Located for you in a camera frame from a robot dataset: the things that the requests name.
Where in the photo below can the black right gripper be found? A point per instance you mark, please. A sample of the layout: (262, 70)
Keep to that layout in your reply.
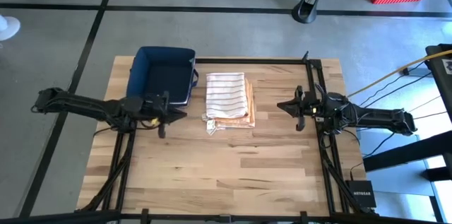
(318, 109)

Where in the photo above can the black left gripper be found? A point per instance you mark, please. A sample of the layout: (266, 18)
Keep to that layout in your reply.
(159, 111)

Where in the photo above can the orange towel with white grid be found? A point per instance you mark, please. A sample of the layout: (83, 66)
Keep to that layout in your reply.
(250, 104)

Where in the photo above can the white paper tag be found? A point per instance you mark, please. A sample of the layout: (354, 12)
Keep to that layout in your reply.
(205, 116)
(210, 122)
(211, 130)

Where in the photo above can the white towel with pink stripes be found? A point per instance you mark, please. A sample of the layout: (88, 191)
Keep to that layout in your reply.
(226, 95)

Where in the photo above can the plain orange waffle towel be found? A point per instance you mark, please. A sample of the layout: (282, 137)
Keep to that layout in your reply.
(236, 125)

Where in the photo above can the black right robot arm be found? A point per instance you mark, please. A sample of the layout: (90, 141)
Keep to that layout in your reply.
(378, 114)

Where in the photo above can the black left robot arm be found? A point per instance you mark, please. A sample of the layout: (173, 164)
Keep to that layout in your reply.
(88, 105)

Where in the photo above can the navy fabric bin white stripes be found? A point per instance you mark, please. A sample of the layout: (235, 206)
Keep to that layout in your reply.
(160, 75)

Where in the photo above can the black furniture beam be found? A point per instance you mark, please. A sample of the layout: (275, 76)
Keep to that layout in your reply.
(406, 153)

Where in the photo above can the black cart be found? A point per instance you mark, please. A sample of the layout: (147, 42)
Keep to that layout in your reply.
(441, 75)

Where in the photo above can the black rig crossbar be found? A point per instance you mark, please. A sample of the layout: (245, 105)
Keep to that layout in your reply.
(53, 217)

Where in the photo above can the white round floor object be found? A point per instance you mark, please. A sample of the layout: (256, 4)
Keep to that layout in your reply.
(10, 28)

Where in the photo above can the silver mounting bracket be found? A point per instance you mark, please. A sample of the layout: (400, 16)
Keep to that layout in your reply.
(319, 119)

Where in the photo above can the black network switch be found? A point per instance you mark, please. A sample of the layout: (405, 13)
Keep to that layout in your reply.
(360, 194)

